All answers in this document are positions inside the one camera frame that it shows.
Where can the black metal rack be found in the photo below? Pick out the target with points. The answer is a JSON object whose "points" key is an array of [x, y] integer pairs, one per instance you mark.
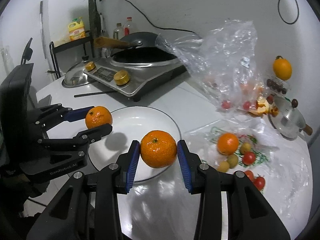
{"points": [[65, 55]]}

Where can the yellow longan fruit one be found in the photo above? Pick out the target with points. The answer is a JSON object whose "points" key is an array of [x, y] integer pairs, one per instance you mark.
{"points": [[223, 166]]}

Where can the red cherry tomato three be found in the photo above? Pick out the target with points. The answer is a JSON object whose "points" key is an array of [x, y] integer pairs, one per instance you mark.
{"points": [[249, 158]]}

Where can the red cherry tomato two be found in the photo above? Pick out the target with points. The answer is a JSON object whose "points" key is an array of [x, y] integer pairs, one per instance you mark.
{"points": [[250, 175]]}

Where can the yellow longan fruit three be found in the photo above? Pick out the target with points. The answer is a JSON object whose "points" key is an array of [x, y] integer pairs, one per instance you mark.
{"points": [[245, 147]]}

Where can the small steel lidded pot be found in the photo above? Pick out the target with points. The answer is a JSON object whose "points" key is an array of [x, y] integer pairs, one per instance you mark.
{"points": [[287, 119]]}

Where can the red cherry tomato one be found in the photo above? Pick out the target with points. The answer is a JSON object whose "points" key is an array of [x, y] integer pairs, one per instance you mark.
{"points": [[259, 182]]}

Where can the white round plate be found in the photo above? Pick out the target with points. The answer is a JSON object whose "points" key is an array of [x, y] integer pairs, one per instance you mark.
{"points": [[129, 124]]}

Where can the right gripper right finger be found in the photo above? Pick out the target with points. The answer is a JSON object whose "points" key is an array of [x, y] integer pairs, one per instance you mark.
{"points": [[200, 178]]}

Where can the dark sauce bottle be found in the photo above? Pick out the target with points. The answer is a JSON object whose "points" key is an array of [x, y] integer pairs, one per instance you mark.
{"points": [[118, 32]]}

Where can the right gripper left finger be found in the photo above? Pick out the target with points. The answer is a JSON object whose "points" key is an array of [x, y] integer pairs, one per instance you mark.
{"points": [[116, 178]]}

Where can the steel pot lid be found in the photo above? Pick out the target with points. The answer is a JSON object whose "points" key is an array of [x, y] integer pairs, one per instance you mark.
{"points": [[75, 76]]}

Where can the red cap bottle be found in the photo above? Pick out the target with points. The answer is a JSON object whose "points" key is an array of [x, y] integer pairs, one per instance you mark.
{"points": [[129, 27]]}

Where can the clear crumpled plastic bag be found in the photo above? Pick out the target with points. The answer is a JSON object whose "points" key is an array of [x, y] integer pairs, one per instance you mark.
{"points": [[221, 64]]}

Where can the steel induction cooker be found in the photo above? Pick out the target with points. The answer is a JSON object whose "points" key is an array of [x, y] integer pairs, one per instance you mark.
{"points": [[135, 72]]}

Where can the clear box of chestnuts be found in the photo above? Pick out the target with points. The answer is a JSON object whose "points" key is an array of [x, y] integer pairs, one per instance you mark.
{"points": [[277, 85]]}

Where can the mandarin orange three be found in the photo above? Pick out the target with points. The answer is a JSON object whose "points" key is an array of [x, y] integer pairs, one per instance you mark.
{"points": [[227, 144]]}

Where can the black chopstick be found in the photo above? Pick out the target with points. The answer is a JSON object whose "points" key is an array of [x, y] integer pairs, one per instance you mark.
{"points": [[94, 93]]}

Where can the orange peel pile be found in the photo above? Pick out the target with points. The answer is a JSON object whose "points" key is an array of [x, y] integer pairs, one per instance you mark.
{"points": [[264, 105]]}

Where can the tomato in clear bag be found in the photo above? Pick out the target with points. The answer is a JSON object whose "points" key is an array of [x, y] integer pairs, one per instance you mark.
{"points": [[225, 104]]}

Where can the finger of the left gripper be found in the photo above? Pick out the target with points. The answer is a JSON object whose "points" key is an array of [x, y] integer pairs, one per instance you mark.
{"points": [[50, 116], [80, 142]]}

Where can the flat printed plastic bag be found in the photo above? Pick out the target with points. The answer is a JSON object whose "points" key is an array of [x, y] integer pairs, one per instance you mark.
{"points": [[279, 161]]}

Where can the mandarin orange two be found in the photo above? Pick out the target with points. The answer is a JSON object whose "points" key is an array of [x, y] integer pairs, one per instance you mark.
{"points": [[158, 149]]}

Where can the large orange on box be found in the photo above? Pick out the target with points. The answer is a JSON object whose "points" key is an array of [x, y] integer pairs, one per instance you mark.
{"points": [[282, 68]]}

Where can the yellow longan fruit two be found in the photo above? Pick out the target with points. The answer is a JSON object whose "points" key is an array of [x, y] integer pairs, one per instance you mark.
{"points": [[232, 160]]}

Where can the yellow oil jug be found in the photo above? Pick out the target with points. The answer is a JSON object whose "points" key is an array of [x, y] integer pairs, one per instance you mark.
{"points": [[76, 29]]}

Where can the black wok wooden handle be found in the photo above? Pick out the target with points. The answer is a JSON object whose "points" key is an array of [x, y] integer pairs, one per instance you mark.
{"points": [[134, 40]]}

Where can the mandarin orange one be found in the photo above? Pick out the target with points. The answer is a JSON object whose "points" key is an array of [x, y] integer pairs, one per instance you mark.
{"points": [[98, 116]]}

